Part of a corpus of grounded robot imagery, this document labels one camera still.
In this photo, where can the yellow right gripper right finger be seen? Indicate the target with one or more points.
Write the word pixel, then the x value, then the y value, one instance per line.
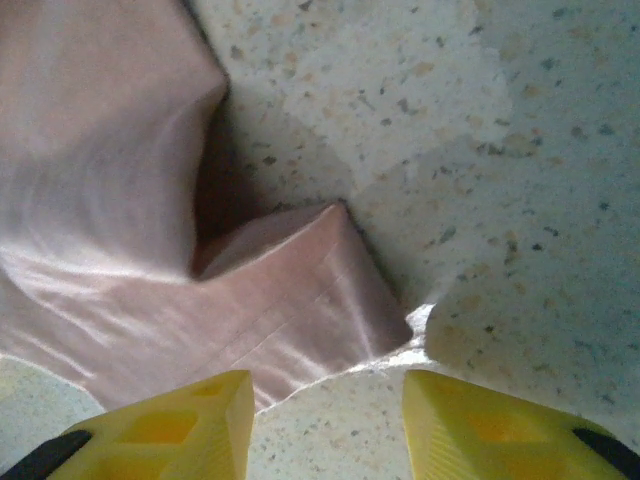
pixel 490 440

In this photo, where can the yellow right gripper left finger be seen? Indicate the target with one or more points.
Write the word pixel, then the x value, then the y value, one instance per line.
pixel 160 440

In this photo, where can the pink t-shirt with white lettering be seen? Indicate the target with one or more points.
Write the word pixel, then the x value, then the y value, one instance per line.
pixel 100 150

